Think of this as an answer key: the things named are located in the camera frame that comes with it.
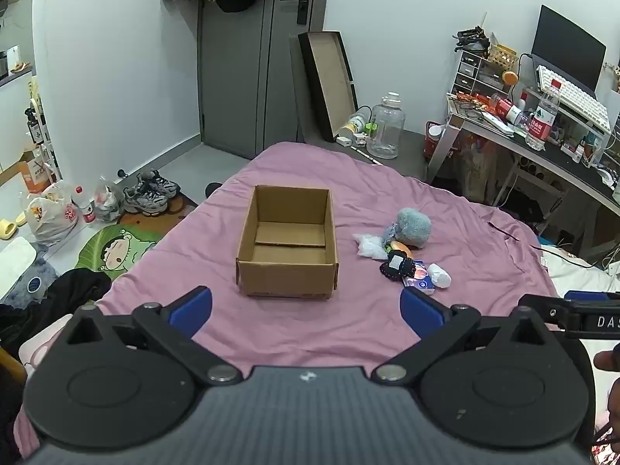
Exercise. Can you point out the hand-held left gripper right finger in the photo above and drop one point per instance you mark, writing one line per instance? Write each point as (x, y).
(420, 313)

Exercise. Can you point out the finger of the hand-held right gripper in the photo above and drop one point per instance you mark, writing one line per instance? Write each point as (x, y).
(542, 306)

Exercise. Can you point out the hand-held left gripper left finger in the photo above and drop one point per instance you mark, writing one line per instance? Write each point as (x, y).
(191, 311)

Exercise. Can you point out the blue tissue pack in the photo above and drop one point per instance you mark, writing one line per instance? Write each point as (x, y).
(419, 282)

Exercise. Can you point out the orange burger plush toy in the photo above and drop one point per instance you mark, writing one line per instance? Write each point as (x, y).
(400, 247)

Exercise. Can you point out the clear plastic bag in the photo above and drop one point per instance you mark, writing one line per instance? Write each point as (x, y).
(370, 246)

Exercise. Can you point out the blue-grey cloth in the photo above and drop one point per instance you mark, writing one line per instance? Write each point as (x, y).
(389, 235)

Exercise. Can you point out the grey fluffy plush toy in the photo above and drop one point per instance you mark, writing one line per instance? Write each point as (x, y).
(414, 225)

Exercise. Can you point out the brown cardboard box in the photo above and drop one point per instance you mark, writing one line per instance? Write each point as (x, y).
(290, 277)

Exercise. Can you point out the person's right hand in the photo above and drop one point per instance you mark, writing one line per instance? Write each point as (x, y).
(606, 360)

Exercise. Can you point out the white bedding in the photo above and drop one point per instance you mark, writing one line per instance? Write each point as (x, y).
(581, 276)

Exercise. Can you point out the pink bed sheet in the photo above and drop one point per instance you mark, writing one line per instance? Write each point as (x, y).
(203, 252)

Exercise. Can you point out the green cartoon floor mat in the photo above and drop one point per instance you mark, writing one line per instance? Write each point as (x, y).
(116, 252)

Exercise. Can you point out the brown floor mat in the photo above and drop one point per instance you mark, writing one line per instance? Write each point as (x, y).
(179, 206)

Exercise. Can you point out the black clothing pile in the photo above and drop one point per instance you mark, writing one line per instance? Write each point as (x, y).
(72, 290)

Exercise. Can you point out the grey sneaker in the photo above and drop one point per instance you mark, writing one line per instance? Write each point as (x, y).
(164, 185)
(143, 199)

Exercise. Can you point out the black shoe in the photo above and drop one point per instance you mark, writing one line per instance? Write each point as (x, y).
(213, 189)

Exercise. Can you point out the grey plastic bag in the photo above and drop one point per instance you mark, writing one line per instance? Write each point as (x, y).
(107, 201)

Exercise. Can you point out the grey desk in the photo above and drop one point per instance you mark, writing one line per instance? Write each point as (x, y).
(557, 156)

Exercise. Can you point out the red bag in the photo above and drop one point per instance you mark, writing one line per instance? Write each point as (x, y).
(436, 143)

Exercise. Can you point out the white plastic shopping bag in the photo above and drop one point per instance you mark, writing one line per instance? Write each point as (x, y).
(48, 215)

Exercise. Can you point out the white floor mat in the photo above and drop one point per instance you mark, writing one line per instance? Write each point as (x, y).
(14, 264)

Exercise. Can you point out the large red label water bottle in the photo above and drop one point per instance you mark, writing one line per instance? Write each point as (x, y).
(542, 121)

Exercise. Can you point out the clear water jug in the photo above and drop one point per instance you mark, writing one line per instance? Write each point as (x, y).
(386, 128)

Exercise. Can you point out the white power adapter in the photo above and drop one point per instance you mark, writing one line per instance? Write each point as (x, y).
(344, 141)

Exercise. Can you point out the green lid jar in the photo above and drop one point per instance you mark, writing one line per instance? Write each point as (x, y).
(371, 130)

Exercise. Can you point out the yellow slipper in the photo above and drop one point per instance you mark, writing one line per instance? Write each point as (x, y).
(9, 226)

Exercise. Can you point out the yellow white plastic jar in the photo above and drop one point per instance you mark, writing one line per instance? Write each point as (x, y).
(353, 123)

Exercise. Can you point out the orange carton box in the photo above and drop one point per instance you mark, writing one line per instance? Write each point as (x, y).
(36, 174)

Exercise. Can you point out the white keyboard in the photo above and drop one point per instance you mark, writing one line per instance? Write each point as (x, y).
(579, 97)

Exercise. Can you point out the grey door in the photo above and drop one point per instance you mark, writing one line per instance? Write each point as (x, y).
(232, 82)

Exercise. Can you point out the white drawer organizer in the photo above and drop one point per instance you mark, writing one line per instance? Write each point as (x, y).
(472, 75)

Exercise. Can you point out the flat black cardboard box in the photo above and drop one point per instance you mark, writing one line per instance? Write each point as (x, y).
(329, 77)

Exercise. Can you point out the black monitor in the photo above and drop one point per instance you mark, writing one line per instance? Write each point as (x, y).
(566, 43)

